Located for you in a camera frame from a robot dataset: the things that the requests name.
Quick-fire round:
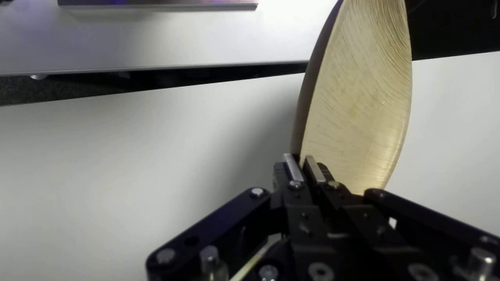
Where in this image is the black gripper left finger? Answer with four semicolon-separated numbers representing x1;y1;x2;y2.
146;153;326;281

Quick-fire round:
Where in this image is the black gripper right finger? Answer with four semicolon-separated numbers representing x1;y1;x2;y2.
304;154;500;281

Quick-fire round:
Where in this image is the round pale wooden plate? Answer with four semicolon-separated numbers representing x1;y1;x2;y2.
290;0;415;196

